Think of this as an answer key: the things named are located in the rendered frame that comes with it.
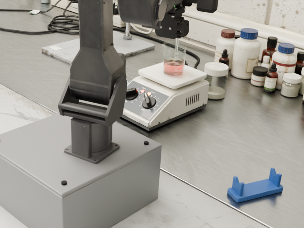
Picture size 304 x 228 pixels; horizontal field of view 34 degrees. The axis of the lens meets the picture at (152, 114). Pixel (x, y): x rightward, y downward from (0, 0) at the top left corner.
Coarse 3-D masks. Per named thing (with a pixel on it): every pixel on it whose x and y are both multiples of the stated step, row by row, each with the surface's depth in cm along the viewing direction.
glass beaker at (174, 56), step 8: (168, 48) 111; (176, 48) 110; (184, 48) 112; (168, 56) 112; (176, 56) 111; (184, 56) 113; (168, 64) 113; (176, 64) 112; (184, 64) 114; (168, 72) 114; (176, 72) 113
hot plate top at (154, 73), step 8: (160, 64) 121; (144, 72) 116; (152, 72) 116; (160, 72) 116; (184, 72) 117; (192, 72) 117; (200, 72) 118; (152, 80) 114; (160, 80) 112; (168, 80) 112; (176, 80) 112; (184, 80) 113; (192, 80) 113; (176, 88) 110
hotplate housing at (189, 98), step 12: (144, 84) 115; (156, 84) 114; (192, 84) 116; (204, 84) 117; (180, 96) 111; (192, 96) 115; (204, 96) 118; (168, 108) 110; (180, 108) 113; (192, 108) 116; (132, 120) 111; (144, 120) 108; (156, 120) 108; (168, 120) 112
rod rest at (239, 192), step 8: (272, 168) 91; (272, 176) 91; (280, 176) 89; (240, 184) 86; (248, 184) 91; (256, 184) 91; (264, 184) 91; (272, 184) 91; (280, 184) 91; (232, 192) 88; (240, 192) 87; (248, 192) 88; (256, 192) 88; (264, 192) 89; (272, 192) 90; (240, 200) 87
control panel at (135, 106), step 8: (128, 88) 115; (136, 88) 115; (144, 88) 114; (152, 96) 111; (160, 96) 110; (168, 96) 110; (128, 104) 112; (136, 104) 111; (160, 104) 109; (136, 112) 110; (144, 112) 109; (152, 112) 108
